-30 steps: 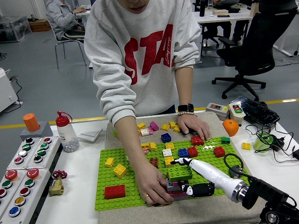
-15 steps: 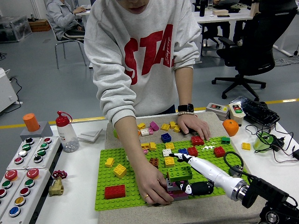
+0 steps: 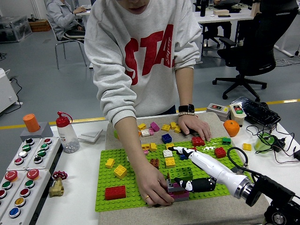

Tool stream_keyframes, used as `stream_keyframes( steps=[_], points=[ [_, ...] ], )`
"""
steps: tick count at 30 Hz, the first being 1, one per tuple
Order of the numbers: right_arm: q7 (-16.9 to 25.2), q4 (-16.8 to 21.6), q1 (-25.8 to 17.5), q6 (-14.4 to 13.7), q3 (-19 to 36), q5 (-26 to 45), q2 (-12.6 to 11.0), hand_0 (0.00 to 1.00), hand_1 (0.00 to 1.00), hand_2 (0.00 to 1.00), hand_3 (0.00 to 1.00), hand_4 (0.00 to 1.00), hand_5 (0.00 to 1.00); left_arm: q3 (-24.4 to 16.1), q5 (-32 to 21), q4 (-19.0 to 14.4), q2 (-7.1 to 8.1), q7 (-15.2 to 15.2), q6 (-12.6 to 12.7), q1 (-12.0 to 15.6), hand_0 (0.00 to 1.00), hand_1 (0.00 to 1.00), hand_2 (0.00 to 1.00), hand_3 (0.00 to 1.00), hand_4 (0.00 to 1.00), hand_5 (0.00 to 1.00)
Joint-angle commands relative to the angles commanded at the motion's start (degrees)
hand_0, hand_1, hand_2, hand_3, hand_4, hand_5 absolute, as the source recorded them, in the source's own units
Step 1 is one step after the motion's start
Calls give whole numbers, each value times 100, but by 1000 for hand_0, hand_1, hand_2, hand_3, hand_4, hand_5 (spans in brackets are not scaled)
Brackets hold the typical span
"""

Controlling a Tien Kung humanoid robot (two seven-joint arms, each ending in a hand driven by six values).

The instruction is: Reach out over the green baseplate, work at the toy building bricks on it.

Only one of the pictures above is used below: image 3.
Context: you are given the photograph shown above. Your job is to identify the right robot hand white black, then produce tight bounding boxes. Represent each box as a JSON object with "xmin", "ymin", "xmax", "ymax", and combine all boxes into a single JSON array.
[{"xmin": 168, "ymin": 146, "xmax": 246, "ymax": 197}]

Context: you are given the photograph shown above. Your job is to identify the person's left hand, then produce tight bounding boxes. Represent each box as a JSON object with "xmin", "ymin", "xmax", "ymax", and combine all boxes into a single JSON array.
[{"xmin": 177, "ymin": 114, "xmax": 213, "ymax": 142}]

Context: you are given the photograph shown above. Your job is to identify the person's right hand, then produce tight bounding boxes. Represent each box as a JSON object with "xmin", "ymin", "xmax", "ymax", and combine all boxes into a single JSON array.
[{"xmin": 135, "ymin": 161, "xmax": 175, "ymax": 207}]

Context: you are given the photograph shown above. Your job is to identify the grey long brick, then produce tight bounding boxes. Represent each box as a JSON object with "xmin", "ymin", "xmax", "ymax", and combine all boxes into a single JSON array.
[{"xmin": 166, "ymin": 178, "xmax": 186, "ymax": 193}]

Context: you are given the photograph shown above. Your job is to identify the lime green long brick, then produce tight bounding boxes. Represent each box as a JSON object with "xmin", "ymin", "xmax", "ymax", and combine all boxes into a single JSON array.
[{"xmin": 168, "ymin": 166, "xmax": 194, "ymax": 181}]

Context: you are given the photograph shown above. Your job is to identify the magenta long brick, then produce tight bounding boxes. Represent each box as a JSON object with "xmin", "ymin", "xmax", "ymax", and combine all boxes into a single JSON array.
[{"xmin": 173, "ymin": 190, "xmax": 189, "ymax": 200}]

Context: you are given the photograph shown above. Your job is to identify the green baseplate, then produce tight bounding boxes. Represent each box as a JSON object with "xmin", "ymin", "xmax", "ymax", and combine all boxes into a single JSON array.
[{"xmin": 95, "ymin": 137, "xmax": 255, "ymax": 213}]

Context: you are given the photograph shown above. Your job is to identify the black smartwatch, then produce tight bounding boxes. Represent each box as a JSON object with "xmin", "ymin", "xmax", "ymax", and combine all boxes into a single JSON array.
[{"xmin": 178, "ymin": 104, "xmax": 195, "ymax": 113}]

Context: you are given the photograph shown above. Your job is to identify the red square brick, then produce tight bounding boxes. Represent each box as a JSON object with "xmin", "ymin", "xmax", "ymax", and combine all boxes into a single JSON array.
[
  {"xmin": 214, "ymin": 147, "xmax": 227, "ymax": 159},
  {"xmin": 191, "ymin": 136, "xmax": 206, "ymax": 147}
]

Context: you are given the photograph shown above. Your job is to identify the large yellow square brick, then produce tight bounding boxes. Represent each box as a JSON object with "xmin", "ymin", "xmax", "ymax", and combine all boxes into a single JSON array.
[{"xmin": 112, "ymin": 164, "xmax": 128, "ymax": 180}]

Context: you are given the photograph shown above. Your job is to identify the grey-brown mat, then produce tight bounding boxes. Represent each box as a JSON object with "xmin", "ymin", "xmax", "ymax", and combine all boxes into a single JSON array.
[{"xmin": 97, "ymin": 112, "xmax": 270, "ymax": 225}]

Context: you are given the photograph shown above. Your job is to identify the red long brick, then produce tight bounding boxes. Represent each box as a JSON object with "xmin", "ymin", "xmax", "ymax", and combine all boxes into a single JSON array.
[{"xmin": 104, "ymin": 185, "xmax": 127, "ymax": 201}]

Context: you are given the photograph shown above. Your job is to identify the orange fruit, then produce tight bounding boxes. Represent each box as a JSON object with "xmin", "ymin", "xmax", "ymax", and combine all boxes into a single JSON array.
[{"xmin": 223, "ymin": 120, "xmax": 240, "ymax": 138}]

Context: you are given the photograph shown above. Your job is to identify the black power adapter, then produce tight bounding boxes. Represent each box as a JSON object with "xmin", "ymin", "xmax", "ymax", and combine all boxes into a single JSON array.
[{"xmin": 271, "ymin": 136, "xmax": 287, "ymax": 152}]

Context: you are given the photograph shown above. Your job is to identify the white square panel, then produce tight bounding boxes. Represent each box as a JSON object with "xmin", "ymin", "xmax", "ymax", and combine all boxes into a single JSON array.
[{"xmin": 78, "ymin": 128, "xmax": 104, "ymax": 144}]

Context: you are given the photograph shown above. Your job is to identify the brass valve red handwheel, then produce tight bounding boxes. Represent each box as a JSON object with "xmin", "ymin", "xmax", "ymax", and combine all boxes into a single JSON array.
[{"xmin": 48, "ymin": 170, "xmax": 68, "ymax": 198}]

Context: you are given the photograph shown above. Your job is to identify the black office chair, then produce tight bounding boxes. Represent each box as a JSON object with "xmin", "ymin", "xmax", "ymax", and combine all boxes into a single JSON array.
[{"xmin": 212, "ymin": 8, "xmax": 300, "ymax": 102}]

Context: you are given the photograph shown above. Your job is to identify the squeeze bottle red cap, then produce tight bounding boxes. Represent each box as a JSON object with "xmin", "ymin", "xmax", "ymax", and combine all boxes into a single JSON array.
[{"xmin": 55, "ymin": 111, "xmax": 80, "ymax": 154}]

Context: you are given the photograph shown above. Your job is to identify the grey four-button box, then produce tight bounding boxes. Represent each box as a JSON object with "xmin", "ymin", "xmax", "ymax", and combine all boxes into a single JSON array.
[
  {"xmin": 26, "ymin": 137, "xmax": 62, "ymax": 170},
  {"xmin": 6, "ymin": 138, "xmax": 43, "ymax": 171}
]

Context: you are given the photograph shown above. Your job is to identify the black bottle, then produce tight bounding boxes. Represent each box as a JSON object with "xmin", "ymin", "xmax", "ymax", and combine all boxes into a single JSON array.
[{"xmin": 200, "ymin": 0, "xmax": 209, "ymax": 17}]

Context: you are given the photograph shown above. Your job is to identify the grey emergency-stop button box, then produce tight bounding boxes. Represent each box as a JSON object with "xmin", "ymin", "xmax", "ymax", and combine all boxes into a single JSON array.
[
  {"xmin": 0, "ymin": 170, "xmax": 28, "ymax": 220},
  {"xmin": 0, "ymin": 168, "xmax": 52, "ymax": 225}
]

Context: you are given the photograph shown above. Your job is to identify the grey block base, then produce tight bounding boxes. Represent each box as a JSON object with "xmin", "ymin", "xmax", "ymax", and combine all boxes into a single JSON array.
[{"xmin": 20, "ymin": 121, "xmax": 54, "ymax": 143}]

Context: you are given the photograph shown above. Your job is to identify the orange cylinder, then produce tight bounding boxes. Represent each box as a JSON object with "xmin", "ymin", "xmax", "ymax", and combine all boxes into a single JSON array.
[{"xmin": 22, "ymin": 113, "xmax": 41, "ymax": 133}]

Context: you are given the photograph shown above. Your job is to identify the white cabinet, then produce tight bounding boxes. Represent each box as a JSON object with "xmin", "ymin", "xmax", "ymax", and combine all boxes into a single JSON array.
[{"xmin": 0, "ymin": 67, "xmax": 19, "ymax": 114}]

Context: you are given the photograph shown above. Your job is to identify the seated person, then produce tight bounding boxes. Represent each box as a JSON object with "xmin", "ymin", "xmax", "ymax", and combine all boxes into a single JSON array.
[{"xmin": 45, "ymin": 0, "xmax": 87, "ymax": 42}]

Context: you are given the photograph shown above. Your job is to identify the wooden pallet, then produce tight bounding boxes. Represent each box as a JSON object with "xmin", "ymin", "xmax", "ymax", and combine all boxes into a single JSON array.
[{"xmin": 28, "ymin": 20, "xmax": 52, "ymax": 33}]

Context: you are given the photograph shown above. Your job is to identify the clear plastic crate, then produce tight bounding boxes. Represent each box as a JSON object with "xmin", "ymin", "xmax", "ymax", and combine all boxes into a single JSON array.
[{"xmin": 0, "ymin": 15, "xmax": 33, "ymax": 44}]

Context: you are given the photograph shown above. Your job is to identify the grey switch box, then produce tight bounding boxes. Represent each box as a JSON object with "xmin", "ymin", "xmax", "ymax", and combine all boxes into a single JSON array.
[{"xmin": 206, "ymin": 102, "xmax": 231, "ymax": 122}]

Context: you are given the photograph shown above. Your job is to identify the white switch box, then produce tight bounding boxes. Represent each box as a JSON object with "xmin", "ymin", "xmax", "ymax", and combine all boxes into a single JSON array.
[{"xmin": 229, "ymin": 103, "xmax": 247, "ymax": 128}]

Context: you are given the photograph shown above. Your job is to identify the thin black cable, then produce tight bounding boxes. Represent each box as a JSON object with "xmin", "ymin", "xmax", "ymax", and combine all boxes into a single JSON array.
[{"xmin": 245, "ymin": 123, "xmax": 300, "ymax": 165}]

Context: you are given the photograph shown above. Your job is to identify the metal frame chair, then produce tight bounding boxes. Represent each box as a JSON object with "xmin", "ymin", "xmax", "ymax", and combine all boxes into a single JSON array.
[{"xmin": 48, "ymin": 22, "xmax": 88, "ymax": 70}]

